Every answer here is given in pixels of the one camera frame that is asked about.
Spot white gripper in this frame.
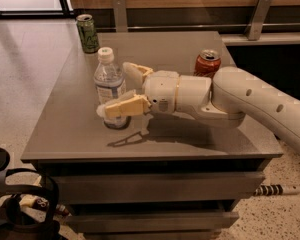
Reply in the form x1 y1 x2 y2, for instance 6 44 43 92
96 62 179 119

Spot clear plastic water bottle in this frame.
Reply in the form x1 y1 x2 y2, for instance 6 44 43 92
93 46 131 130

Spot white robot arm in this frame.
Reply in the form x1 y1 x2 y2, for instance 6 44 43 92
96 62 300 155

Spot green soda can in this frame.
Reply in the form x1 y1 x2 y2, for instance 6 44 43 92
76 14 99 53

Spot red Coca-Cola can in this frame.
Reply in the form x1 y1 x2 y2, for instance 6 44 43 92
194 49 221 78

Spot grey drawer cabinet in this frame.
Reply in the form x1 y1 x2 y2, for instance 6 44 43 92
22 45 282 240

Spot upper grey drawer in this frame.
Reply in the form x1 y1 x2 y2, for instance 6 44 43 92
55 172 265 204

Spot grey drawer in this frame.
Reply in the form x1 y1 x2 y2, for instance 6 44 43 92
55 172 265 204
66 212 239 233

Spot lower grey drawer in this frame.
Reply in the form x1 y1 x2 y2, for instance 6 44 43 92
66 212 239 233

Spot small items under cabinet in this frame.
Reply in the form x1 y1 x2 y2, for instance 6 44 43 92
19 194 70 217

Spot striped black white stick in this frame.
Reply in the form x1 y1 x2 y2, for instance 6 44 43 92
254 184 300 196

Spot left metal bracket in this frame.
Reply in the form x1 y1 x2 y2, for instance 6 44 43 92
112 0 128 32

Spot metal bracket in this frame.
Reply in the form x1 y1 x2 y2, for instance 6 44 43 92
112 0 128 32
245 0 272 41

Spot right metal bracket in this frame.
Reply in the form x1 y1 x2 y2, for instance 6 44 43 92
245 0 272 41

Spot black bag with straps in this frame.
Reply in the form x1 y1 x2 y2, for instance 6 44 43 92
0 148 67 240

